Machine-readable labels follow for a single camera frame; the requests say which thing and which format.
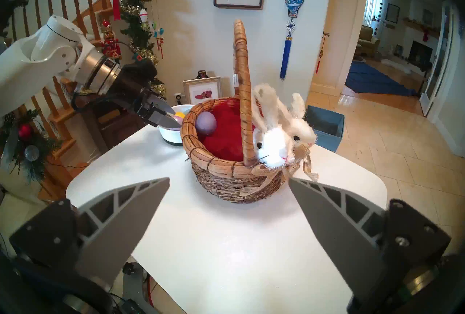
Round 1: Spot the cream plush bunny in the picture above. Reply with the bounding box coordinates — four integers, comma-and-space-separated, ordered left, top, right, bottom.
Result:
289, 93, 318, 152

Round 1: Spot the blue floor rug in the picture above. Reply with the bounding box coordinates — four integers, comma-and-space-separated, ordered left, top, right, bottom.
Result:
344, 61, 418, 97

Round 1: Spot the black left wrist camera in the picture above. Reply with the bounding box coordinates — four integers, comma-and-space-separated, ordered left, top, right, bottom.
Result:
125, 59, 157, 79

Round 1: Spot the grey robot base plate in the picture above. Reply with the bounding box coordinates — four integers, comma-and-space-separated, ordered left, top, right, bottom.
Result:
122, 262, 155, 314

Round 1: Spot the blue vase knot hanging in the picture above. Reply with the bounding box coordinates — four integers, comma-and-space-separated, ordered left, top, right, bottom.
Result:
280, 0, 305, 80

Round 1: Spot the framed red artwork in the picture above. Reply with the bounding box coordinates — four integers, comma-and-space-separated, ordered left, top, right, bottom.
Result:
182, 77, 222, 105

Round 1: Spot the purple easter egg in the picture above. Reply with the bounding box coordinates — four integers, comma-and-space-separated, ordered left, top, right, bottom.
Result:
195, 111, 217, 136

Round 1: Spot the white round bowl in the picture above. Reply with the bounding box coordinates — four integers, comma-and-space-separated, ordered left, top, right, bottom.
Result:
159, 104, 195, 146

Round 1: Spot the green christmas garland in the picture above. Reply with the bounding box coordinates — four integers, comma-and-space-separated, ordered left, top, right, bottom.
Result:
120, 0, 167, 99

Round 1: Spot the red nutcracker figure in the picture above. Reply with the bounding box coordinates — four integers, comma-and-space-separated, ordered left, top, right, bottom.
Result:
100, 19, 122, 60

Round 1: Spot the wooden staircase railing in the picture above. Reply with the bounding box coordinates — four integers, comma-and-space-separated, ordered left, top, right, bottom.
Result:
0, 0, 157, 205

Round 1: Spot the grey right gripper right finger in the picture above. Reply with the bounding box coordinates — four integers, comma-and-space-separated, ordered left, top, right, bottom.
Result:
288, 178, 452, 297

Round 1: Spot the small christmas tree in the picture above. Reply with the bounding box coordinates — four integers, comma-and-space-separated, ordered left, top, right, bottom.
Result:
0, 109, 64, 185

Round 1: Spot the wicker basket with handle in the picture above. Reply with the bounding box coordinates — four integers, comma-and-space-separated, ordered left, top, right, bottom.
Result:
181, 19, 319, 205

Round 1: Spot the black framed wall picture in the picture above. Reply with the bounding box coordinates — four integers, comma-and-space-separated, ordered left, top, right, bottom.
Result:
385, 3, 400, 24

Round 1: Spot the beige armchair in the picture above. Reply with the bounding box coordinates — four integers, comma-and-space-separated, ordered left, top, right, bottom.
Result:
358, 25, 381, 58

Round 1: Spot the white fluffy pet bed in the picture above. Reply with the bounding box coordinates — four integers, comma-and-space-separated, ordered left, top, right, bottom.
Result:
381, 57, 411, 74

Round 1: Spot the red tulle cloth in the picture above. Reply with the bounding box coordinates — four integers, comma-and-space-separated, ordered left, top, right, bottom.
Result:
198, 99, 255, 162

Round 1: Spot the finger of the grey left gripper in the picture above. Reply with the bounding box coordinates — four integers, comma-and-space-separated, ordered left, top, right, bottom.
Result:
147, 94, 177, 116
150, 111, 182, 129

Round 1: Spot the white glass french door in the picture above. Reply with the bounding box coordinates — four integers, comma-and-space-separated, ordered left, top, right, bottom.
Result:
420, 1, 454, 116

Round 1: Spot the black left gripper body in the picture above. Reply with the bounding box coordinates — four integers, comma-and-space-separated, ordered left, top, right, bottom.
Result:
111, 76, 153, 121

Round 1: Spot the small red knot charm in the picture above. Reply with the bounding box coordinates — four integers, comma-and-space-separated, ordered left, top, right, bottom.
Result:
315, 31, 330, 74

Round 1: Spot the black fireplace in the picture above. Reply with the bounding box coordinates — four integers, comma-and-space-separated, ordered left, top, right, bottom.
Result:
408, 40, 433, 63

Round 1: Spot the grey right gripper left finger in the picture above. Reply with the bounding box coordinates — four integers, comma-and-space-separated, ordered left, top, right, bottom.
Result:
9, 178, 170, 288

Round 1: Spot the colourful hanging ornament string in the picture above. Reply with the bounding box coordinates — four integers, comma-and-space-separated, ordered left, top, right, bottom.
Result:
152, 22, 165, 60

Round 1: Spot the dark wooden cabinet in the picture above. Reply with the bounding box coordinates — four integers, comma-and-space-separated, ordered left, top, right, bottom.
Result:
73, 94, 160, 152

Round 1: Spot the blue fabric storage box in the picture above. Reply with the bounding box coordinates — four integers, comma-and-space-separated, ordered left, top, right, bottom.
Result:
303, 105, 345, 153

